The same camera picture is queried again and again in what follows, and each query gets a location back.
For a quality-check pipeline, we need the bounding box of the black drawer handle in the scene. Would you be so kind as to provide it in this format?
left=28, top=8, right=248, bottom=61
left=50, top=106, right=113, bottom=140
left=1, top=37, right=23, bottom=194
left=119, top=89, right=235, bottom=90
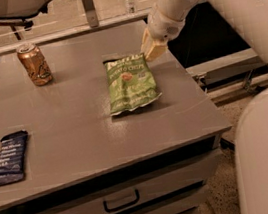
left=103, top=189, right=140, bottom=213

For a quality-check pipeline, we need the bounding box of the gold soda can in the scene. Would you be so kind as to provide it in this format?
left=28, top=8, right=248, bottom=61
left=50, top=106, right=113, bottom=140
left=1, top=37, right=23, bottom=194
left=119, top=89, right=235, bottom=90
left=16, top=43, right=53, bottom=87

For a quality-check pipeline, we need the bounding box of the dark blue snack bar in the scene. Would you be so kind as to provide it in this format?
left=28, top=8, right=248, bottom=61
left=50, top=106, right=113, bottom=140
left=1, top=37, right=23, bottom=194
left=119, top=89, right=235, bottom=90
left=0, top=130, right=28, bottom=186

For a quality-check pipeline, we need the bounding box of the green jalapeno chip bag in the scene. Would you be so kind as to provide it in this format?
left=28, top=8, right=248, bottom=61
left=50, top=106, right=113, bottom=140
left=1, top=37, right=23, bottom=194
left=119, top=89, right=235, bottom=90
left=104, top=53, right=161, bottom=116

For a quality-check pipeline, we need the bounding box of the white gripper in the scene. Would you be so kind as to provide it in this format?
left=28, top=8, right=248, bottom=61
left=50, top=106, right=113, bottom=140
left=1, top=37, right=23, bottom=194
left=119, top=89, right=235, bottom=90
left=140, top=3, right=186, bottom=62

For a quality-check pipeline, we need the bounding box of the grey drawer cabinet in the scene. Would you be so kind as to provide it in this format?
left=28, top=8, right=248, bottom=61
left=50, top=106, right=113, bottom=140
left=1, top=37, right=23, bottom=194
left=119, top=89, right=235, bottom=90
left=0, top=21, right=230, bottom=214

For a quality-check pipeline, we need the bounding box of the grey metal rail frame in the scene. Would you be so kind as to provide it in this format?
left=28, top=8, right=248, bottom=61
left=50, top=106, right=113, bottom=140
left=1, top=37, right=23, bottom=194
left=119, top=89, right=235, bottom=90
left=0, top=0, right=157, bottom=55

